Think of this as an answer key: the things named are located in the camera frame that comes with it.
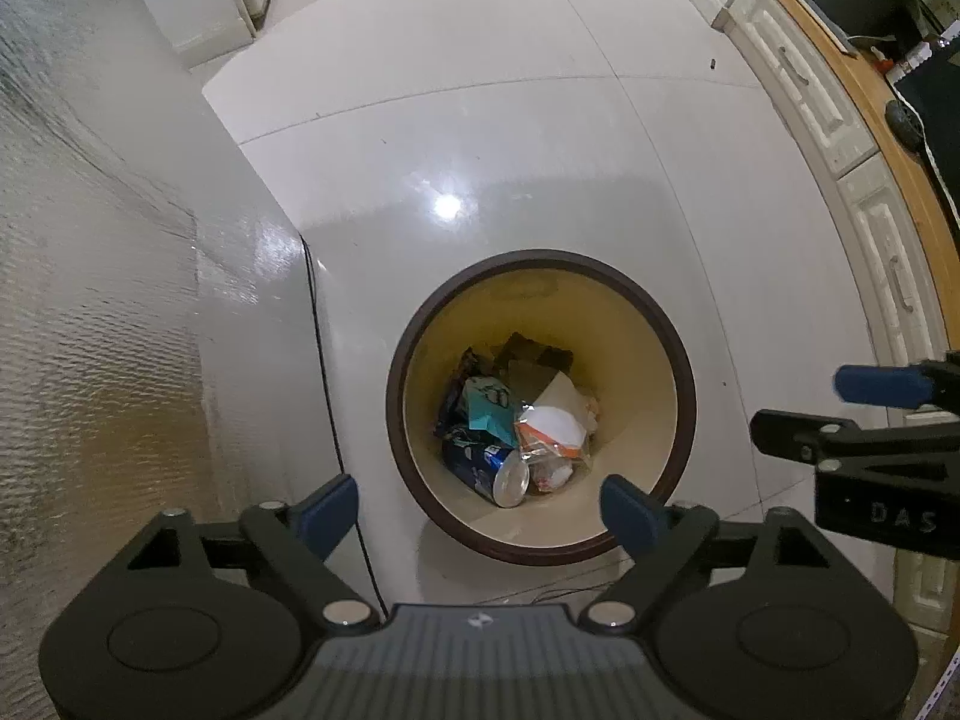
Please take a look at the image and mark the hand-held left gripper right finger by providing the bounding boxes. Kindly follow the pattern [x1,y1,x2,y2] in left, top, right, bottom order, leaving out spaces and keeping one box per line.
[589,474,852,627]

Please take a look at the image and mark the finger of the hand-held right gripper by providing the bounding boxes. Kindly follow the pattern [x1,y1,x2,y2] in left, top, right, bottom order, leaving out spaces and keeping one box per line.
[750,409,960,477]
[835,351,960,415]

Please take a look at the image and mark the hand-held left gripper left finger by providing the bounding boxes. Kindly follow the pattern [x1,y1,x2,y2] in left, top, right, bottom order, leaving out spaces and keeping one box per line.
[112,474,376,627]

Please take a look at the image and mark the clear plastic bag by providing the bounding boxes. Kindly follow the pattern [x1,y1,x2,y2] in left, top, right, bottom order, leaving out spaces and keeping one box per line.
[516,403,593,496]

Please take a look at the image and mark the white paper piece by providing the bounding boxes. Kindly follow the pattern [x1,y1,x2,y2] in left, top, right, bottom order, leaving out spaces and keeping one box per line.
[529,373,601,428]

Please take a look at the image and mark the yellow waste bin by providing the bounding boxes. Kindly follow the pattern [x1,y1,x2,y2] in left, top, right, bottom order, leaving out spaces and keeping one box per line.
[386,249,697,567]

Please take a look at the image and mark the blue drink can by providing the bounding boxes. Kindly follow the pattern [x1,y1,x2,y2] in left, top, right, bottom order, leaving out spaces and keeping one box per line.
[441,427,532,509]

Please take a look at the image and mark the blue snack wrapper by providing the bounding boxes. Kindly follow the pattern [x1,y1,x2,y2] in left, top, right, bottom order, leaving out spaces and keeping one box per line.
[433,349,481,440]

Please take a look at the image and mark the teal paper scrap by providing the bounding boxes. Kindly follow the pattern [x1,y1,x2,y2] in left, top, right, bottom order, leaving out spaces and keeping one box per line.
[463,376,518,447]

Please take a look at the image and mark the brown paper bag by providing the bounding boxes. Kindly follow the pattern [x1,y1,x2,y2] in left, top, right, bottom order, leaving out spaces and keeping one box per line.
[491,331,575,398]

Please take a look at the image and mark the white cabinet with wooden top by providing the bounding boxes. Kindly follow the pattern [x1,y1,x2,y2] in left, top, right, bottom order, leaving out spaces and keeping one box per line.
[712,0,960,661]

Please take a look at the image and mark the white perforated strip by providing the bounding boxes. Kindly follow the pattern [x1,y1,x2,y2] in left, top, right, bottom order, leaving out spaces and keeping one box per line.
[916,645,960,720]

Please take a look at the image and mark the black printed cloth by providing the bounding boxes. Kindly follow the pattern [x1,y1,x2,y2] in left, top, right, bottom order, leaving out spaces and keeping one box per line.
[896,37,960,218]

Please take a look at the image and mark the foil-wrapped table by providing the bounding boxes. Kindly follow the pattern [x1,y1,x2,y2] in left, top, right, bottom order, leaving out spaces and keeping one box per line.
[0,0,368,616]

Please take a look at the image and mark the grey flat board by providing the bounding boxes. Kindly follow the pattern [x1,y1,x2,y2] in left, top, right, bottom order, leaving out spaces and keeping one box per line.
[780,0,857,55]

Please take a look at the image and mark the black cable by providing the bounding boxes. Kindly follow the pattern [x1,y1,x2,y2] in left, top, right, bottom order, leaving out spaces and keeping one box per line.
[300,234,387,608]

